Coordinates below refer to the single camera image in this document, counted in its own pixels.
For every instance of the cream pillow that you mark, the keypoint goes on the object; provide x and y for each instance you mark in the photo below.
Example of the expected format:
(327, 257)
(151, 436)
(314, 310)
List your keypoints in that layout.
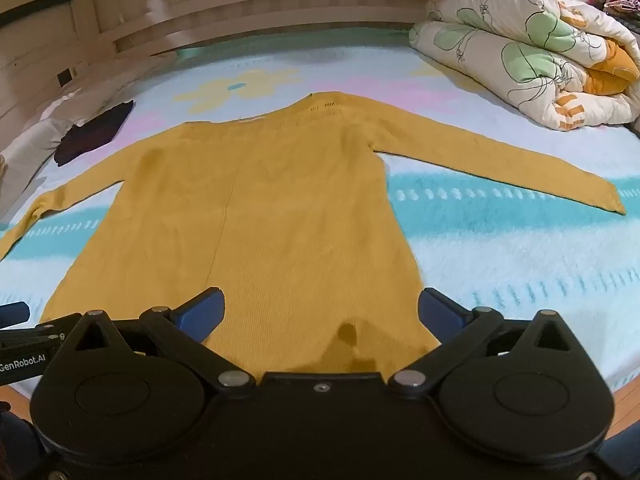
(80, 101)

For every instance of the folded floral quilt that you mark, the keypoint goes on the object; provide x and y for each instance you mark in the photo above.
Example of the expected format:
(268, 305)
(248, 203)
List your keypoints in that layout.
(562, 63)

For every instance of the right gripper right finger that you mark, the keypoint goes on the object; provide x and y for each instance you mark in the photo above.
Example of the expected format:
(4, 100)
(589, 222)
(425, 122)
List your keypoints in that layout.
(453, 324)

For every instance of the mustard yellow knit sweater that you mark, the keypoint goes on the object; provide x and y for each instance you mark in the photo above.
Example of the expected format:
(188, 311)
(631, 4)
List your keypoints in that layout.
(288, 215)

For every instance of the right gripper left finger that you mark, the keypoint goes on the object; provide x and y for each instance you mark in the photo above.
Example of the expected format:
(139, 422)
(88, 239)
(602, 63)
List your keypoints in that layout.
(190, 323)

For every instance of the wooden bedside cabinet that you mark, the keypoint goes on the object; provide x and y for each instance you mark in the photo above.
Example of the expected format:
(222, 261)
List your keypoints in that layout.
(39, 40)

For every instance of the folded dark striped garment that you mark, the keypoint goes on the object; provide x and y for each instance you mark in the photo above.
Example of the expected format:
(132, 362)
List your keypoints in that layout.
(95, 133)

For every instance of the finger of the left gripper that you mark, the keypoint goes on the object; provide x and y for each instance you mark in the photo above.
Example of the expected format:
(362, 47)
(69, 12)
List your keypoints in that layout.
(14, 314)

